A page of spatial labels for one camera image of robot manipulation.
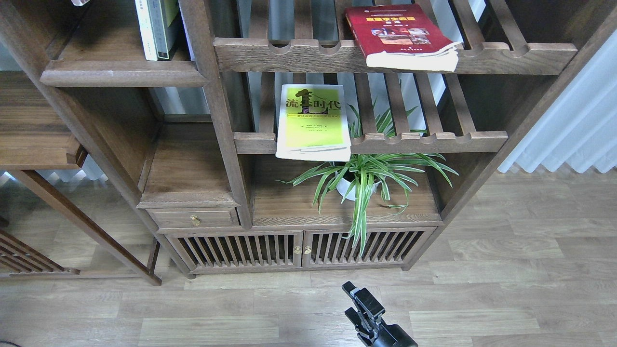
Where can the brass drawer knob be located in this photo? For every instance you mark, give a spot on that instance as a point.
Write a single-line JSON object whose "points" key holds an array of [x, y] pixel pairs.
{"points": [[195, 220]]}

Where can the white curtain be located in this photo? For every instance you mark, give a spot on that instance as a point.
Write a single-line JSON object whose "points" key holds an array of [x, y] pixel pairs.
{"points": [[580, 128]]}

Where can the right slatted cabinet door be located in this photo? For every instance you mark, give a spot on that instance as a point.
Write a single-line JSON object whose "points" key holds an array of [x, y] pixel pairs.
{"points": [[385, 247]]}

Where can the left slatted cabinet door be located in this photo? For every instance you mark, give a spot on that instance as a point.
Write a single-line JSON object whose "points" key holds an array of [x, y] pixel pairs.
{"points": [[239, 251]]}

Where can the white plant pot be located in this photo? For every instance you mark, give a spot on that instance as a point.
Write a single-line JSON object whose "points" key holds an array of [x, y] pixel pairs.
{"points": [[346, 187]]}

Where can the red book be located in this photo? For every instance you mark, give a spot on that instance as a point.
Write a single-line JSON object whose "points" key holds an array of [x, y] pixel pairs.
{"points": [[401, 37]]}

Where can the green spider plant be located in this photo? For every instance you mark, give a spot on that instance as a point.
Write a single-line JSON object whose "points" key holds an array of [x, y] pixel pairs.
{"points": [[393, 166]]}

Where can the yellow green book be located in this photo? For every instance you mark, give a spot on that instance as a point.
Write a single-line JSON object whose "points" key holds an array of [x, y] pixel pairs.
{"points": [[313, 124]]}

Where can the dark wooden bookshelf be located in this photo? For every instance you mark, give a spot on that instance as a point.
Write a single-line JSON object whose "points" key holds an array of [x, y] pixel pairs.
{"points": [[199, 130]]}

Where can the wooden slatted rack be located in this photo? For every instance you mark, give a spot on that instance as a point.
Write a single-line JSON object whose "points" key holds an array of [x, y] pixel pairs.
{"points": [[20, 260]]}

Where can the small wooden drawer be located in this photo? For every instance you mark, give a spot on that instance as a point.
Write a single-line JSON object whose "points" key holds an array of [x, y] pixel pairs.
{"points": [[209, 216]]}

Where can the grey green upright book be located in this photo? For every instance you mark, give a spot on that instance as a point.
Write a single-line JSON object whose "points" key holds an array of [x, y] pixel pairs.
{"points": [[165, 26]]}

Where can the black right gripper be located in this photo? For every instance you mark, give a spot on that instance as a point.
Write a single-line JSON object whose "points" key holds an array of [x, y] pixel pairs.
{"points": [[367, 315]]}

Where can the wooden side table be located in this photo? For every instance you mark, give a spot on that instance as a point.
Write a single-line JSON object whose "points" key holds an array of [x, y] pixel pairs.
{"points": [[33, 138]]}

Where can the maroon book white characters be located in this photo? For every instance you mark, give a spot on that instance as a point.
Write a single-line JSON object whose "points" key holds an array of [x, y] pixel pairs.
{"points": [[79, 2]]}

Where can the slatted cabinet door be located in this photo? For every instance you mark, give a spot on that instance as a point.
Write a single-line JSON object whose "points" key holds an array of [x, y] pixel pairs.
{"points": [[239, 251], [385, 247]]}

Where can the white upright book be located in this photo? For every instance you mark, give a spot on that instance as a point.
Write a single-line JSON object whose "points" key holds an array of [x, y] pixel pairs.
{"points": [[147, 36]]}

